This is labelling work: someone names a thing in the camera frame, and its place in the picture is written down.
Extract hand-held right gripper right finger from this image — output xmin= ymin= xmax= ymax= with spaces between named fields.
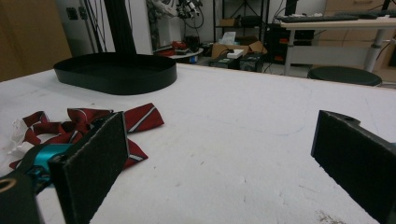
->
xmin=310 ymin=109 xmax=396 ymax=224

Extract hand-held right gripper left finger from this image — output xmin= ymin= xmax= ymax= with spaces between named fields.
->
xmin=49 ymin=111 xmax=130 ymax=224

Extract red striped necktie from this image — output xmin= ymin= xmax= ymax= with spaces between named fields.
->
xmin=8 ymin=103 xmax=165 ymax=171

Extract teal bow tie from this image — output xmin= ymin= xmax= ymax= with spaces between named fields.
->
xmin=27 ymin=143 xmax=75 ymax=189

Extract white cloth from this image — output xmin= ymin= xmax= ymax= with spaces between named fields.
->
xmin=7 ymin=119 xmax=34 ymax=157

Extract black round stool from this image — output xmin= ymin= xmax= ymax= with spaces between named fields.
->
xmin=306 ymin=65 xmax=384 ymax=88

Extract black oval tray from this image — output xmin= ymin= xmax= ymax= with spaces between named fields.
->
xmin=52 ymin=51 xmax=178 ymax=96

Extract light wooden desk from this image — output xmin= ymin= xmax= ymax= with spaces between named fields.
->
xmin=279 ymin=17 xmax=396 ymax=77

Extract black pole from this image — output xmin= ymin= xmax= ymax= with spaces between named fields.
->
xmin=104 ymin=0 xmax=137 ymax=56

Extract black computer tower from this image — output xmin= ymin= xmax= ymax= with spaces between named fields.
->
xmin=264 ymin=23 xmax=316 ymax=65

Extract brown wooden panel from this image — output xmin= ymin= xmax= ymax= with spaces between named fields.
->
xmin=0 ymin=0 xmax=73 ymax=83

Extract white round side table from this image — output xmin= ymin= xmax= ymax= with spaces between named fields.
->
xmin=169 ymin=48 xmax=205 ymax=61

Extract black keyboard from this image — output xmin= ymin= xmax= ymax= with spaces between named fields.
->
xmin=276 ymin=13 xmax=361 ymax=23

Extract red tool case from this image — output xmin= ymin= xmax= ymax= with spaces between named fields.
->
xmin=170 ymin=40 xmax=189 ymax=52

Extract open cardboard box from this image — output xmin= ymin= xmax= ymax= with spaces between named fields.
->
xmin=211 ymin=36 xmax=269 ymax=60

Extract black metal shelf rack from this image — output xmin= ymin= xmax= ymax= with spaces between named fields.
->
xmin=212 ymin=0 xmax=271 ymax=43

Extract small cardboard box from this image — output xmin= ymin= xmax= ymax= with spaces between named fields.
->
xmin=219 ymin=18 xmax=240 ymax=28

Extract black hanging cables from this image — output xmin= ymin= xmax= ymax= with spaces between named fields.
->
xmin=81 ymin=0 xmax=108 ymax=53

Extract wall socket plates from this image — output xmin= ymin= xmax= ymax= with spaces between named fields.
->
xmin=65 ymin=6 xmax=89 ymax=21

